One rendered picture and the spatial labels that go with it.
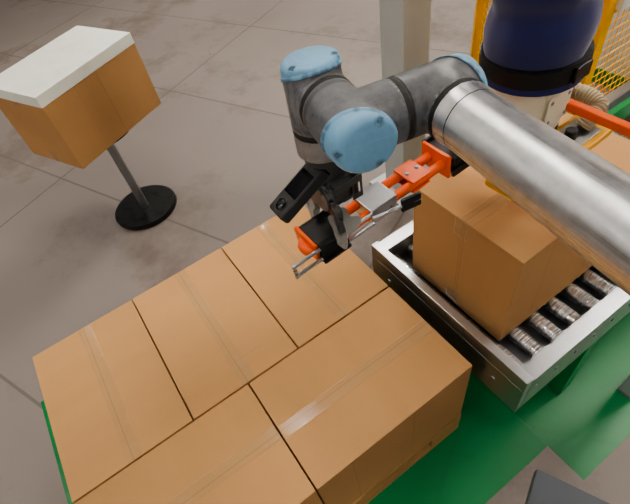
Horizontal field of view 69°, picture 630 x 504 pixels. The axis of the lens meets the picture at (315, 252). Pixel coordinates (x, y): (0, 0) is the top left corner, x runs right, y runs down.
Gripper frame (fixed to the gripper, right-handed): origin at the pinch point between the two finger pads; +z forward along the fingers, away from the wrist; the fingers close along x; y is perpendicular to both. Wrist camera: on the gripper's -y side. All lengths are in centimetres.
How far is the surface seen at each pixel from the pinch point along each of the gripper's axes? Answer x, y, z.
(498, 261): -12, 44, 34
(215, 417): 17, -41, 69
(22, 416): 105, -120, 124
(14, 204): 273, -94, 124
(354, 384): -1, -1, 69
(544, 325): -23, 59, 69
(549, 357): -32, 49, 64
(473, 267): -4, 44, 44
